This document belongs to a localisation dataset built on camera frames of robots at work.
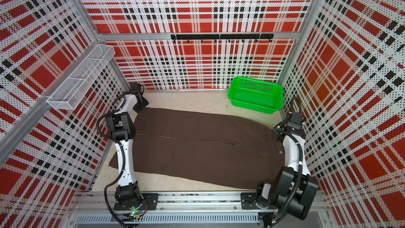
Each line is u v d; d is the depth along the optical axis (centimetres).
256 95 119
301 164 43
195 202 75
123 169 65
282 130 59
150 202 74
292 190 41
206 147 92
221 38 90
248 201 72
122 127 68
